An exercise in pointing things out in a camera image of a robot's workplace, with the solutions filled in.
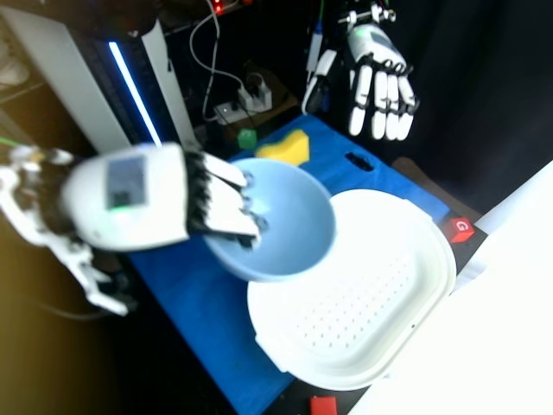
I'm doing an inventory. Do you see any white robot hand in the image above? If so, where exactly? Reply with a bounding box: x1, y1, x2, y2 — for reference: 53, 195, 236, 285
347, 23, 421, 142
60, 142, 270, 252

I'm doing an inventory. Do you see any yellow sponge with green side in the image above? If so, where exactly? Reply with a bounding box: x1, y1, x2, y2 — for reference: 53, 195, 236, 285
254, 129, 311, 168

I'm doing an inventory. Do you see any light blue bowl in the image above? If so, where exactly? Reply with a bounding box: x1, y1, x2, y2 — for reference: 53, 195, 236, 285
202, 157, 338, 283

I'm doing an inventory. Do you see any white black hanging device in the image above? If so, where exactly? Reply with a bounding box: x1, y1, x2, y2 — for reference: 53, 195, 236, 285
301, 25, 339, 114

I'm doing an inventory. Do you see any brown cardboard box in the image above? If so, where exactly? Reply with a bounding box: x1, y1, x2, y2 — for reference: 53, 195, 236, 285
241, 60, 302, 131

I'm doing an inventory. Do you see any blue table mat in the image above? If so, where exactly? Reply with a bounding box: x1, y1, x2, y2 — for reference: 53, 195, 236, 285
124, 114, 450, 415

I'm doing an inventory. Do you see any white plug adapter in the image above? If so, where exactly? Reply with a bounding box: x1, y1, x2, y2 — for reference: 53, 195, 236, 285
245, 73, 267, 99

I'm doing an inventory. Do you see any green cube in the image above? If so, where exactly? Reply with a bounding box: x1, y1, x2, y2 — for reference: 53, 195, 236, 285
236, 128, 258, 151

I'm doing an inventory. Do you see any white power strip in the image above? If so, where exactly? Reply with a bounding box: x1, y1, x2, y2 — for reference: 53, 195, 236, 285
213, 84, 274, 127

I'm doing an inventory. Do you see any white tower with blue light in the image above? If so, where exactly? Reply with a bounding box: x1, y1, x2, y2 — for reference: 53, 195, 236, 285
0, 6, 203, 152

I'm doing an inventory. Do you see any device with red display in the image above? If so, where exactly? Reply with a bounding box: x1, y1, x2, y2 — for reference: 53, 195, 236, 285
211, 0, 256, 16

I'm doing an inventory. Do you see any red cube with white G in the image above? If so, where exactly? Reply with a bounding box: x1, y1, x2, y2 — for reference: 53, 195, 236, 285
448, 217, 476, 244

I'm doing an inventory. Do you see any white perforated basin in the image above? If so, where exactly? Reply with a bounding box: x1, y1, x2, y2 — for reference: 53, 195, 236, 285
246, 188, 458, 393

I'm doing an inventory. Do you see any white cable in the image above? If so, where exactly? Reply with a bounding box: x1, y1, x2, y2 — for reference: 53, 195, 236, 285
188, 8, 251, 125

